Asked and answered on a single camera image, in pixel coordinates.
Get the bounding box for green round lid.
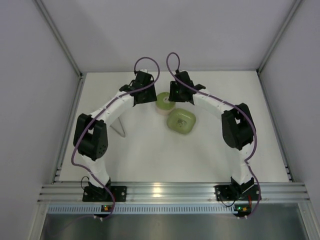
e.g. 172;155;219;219
155;92;175;111

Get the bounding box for round metal tin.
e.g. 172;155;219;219
156;106;175;116

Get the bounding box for silver metal tongs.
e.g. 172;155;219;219
110;117;126;138

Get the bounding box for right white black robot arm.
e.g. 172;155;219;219
169;69;257;199

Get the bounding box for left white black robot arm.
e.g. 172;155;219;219
71;70;159;202

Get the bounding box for green square bowl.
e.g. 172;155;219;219
166;108;197;135

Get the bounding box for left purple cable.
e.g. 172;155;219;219
71;56;161;221

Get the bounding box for purple cable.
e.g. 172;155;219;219
166;52;262;218
71;56;161;221

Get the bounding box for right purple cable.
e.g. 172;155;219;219
166;52;262;218

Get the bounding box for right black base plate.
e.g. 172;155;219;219
214;184;261;202

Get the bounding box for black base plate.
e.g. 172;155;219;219
82;185;127;203
214;184;261;202

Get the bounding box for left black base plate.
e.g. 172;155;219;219
82;185;127;203

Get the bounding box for grey slotted cable duct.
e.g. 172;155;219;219
46;203;301;215

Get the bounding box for aluminium mounting rail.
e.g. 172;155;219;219
37;182;310;204

